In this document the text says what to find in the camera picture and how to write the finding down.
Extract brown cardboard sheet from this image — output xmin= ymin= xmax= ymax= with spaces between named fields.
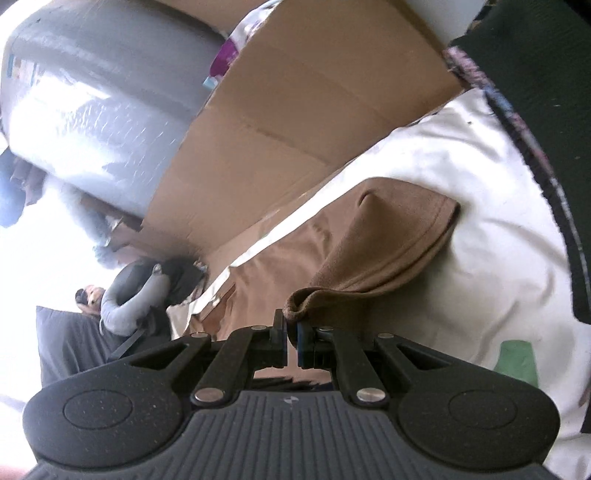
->
xmin=108 ymin=0 xmax=465 ymax=333

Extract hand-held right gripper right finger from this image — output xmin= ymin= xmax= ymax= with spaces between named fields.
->
xmin=298 ymin=323 xmax=485 ymax=407

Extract brown printed t-shirt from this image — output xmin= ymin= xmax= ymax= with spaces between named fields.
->
xmin=217 ymin=178 xmax=462 ymax=384

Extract plastic-wrapped grey washing machine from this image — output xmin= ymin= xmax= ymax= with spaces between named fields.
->
xmin=0 ymin=0 xmax=229 ymax=220

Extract grey neck pillow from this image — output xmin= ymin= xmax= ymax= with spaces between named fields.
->
xmin=99 ymin=262 xmax=171 ymax=335

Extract dark grey pillow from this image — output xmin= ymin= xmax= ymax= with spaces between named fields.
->
xmin=36 ymin=305 xmax=125 ymax=386

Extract purple detergent packet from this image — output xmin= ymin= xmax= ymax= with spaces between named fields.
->
xmin=209 ymin=14 xmax=259 ymax=79

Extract black garment with floral trim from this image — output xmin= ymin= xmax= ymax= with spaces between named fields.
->
xmin=441 ymin=0 xmax=591 ymax=321

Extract white printed blanket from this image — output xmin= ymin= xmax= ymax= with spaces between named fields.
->
xmin=166 ymin=88 xmax=591 ymax=480

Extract brown plush toy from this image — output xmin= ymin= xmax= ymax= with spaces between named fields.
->
xmin=75 ymin=285 xmax=106 ymax=317

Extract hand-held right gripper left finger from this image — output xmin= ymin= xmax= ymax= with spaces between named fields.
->
xmin=106 ymin=310 xmax=288 ymax=407

